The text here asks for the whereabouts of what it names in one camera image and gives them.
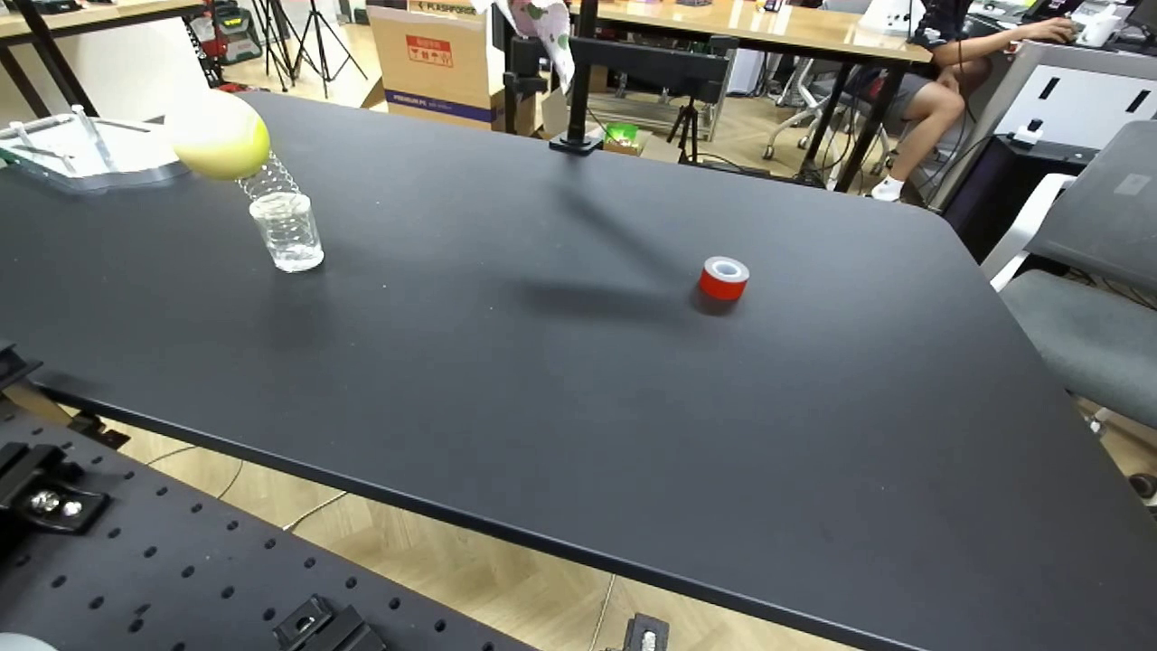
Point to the grey office chair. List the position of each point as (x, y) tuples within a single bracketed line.
[(1085, 275)]

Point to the long wooden desk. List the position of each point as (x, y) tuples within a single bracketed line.
[(772, 31)]

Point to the yellow ball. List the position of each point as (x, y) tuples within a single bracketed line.
[(222, 140)]

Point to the cardboard box with red logo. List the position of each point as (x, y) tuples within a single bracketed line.
[(434, 58)]

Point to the clear glass cup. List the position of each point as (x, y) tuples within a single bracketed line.
[(287, 227)]

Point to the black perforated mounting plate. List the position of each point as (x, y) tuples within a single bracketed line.
[(184, 567)]

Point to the black side cart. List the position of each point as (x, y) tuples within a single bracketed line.
[(652, 66)]

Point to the red tape roll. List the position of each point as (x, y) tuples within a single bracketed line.
[(724, 281)]

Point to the small wooden desk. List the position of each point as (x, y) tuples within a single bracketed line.
[(84, 17)]

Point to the black clamped pole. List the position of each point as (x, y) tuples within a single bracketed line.
[(585, 73)]

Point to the white slotted cabinet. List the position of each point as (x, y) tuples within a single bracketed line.
[(1078, 102)]

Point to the seated person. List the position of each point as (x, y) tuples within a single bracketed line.
[(947, 92)]

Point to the black camera tripod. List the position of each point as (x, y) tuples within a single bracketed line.
[(689, 121)]

